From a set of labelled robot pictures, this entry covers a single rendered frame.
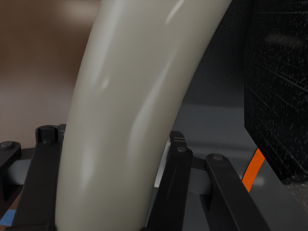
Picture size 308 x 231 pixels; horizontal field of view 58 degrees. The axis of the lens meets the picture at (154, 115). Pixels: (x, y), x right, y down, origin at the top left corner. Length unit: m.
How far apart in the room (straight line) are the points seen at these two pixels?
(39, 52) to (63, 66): 0.10
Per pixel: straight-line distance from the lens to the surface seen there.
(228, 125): 1.09
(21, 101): 1.19
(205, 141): 1.10
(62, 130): 0.18
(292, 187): 0.58
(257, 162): 1.18
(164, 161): 0.16
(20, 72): 1.15
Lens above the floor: 1.00
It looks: 69 degrees down
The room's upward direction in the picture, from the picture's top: 172 degrees counter-clockwise
